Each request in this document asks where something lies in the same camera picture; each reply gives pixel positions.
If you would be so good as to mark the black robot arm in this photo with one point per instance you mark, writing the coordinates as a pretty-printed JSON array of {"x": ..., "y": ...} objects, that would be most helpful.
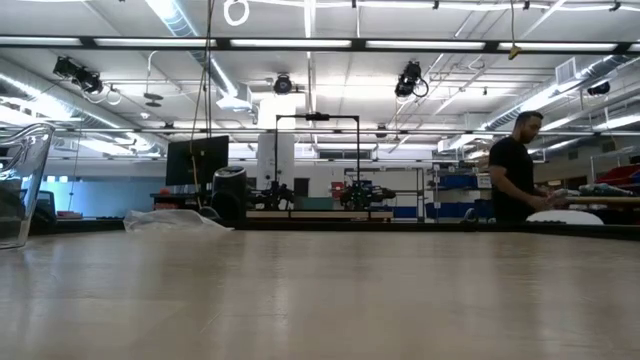
[
  {"x": 272, "y": 196},
  {"x": 362, "y": 195}
]

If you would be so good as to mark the small red object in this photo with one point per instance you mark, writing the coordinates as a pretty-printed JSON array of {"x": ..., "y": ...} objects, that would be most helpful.
[{"x": 338, "y": 190}]

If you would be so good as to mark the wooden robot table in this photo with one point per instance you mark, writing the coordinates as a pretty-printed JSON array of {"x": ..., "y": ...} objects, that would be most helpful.
[{"x": 320, "y": 215}]

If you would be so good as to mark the black tower fan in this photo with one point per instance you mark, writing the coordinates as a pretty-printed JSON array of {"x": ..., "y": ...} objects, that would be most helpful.
[{"x": 229, "y": 195}]

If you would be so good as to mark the white ceiling unit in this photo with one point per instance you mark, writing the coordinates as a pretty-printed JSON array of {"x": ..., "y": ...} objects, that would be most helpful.
[{"x": 235, "y": 102}]

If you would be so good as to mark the black computer monitor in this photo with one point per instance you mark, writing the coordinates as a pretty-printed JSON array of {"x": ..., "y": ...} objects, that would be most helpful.
[{"x": 197, "y": 160}]

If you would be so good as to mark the blue storage totes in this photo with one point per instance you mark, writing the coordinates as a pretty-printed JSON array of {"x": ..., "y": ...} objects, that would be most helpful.
[{"x": 450, "y": 209}]

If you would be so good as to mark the blue shelf bins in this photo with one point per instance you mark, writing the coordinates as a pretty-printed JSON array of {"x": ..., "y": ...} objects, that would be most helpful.
[{"x": 457, "y": 181}]

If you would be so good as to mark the LED light bar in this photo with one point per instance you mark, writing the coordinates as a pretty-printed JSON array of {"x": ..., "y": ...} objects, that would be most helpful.
[{"x": 357, "y": 44}]

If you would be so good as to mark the crumpled clear plastic bag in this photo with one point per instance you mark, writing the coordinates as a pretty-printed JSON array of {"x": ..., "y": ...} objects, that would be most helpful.
[{"x": 175, "y": 220}]

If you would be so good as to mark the person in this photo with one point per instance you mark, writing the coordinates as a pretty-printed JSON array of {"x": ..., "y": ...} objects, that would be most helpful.
[{"x": 510, "y": 170}]

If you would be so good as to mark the white trash bin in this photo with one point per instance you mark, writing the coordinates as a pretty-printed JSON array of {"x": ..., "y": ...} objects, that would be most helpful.
[{"x": 565, "y": 217}]

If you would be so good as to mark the white air vent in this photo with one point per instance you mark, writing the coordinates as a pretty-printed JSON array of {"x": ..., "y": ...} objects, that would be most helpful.
[{"x": 566, "y": 71}]

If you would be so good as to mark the black chair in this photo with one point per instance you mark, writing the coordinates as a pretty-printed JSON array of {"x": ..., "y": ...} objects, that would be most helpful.
[{"x": 45, "y": 215}]

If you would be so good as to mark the grey-green bundle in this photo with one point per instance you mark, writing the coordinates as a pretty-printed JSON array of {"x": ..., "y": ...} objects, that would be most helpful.
[{"x": 605, "y": 190}]

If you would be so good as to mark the wooden workbench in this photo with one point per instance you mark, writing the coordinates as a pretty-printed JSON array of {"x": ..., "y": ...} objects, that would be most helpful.
[{"x": 605, "y": 200}]

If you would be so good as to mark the clear plastic tub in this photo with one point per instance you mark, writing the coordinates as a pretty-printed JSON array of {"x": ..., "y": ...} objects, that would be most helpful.
[{"x": 35, "y": 150}]

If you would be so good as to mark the red plastic bin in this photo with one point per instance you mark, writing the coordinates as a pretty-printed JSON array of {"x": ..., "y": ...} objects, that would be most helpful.
[{"x": 615, "y": 175}]

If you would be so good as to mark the black gantry frame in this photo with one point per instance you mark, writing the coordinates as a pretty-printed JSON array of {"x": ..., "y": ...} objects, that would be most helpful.
[{"x": 317, "y": 116}]

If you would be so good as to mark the black mounted camera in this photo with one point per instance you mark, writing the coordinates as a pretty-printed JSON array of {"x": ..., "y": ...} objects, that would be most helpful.
[
  {"x": 406, "y": 85},
  {"x": 283, "y": 85},
  {"x": 85, "y": 80},
  {"x": 598, "y": 89}
]

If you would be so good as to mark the silver air duct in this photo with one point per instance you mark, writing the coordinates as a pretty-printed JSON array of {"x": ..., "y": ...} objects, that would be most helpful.
[
  {"x": 600, "y": 67},
  {"x": 30, "y": 90}
]

